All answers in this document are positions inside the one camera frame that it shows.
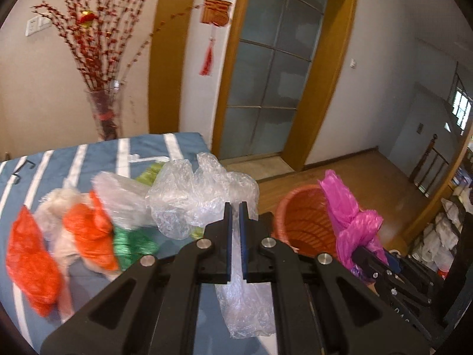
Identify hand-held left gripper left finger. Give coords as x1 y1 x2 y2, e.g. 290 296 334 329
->
40 201 233 355

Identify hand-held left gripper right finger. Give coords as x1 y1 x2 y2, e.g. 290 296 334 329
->
239 201 431 355

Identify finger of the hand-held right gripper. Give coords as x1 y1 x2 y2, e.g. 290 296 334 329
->
350 246 435 307
384 251 449 296

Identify pink plastic bag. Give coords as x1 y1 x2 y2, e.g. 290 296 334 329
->
318 169 388 278

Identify clear plastic bag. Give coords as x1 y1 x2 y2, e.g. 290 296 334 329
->
146 152 278 339

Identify orange plastic basket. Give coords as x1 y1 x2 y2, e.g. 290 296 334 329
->
271 184 346 263

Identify green paw-print plastic bag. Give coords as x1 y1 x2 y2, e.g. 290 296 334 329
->
135 163 167 187

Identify white paw-print plastic bag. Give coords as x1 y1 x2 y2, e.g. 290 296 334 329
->
90 171 156 228

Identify pile of white bags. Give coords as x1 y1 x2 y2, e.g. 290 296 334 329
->
412 185 473 272

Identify dark shelf rack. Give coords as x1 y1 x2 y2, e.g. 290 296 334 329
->
410 170 473 326

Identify dark green shiny bag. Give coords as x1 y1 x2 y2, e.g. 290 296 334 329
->
113 225 159 270

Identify wooden stair railing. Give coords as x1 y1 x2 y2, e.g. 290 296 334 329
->
408 133 451 196

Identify orange plastic bag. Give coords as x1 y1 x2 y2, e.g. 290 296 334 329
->
62 190 121 272
7 205 63 317

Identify blue white-striped blanket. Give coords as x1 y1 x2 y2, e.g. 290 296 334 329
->
0 132 281 355

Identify window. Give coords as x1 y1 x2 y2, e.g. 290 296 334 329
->
449 85 473 130

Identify glass vase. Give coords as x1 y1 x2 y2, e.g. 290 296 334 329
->
84 79 124 141

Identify cream plastic bag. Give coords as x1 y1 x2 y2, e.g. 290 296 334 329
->
33 188 93 322

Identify frosted glass door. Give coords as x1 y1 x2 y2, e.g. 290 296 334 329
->
222 0 331 161

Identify red berry branches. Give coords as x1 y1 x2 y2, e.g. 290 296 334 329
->
31 0 204 93

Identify red gold hanging ornament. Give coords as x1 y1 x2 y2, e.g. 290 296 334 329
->
77 10 98 28

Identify wooden wall panel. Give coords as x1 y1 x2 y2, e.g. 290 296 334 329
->
148 0 202 134

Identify wooden door frame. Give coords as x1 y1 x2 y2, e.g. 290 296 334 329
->
212 0 360 172

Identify red tasselled wall decoration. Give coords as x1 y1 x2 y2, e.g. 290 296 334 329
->
200 0 233 76

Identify white wall switch plate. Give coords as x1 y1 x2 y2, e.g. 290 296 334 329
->
26 15 52 37

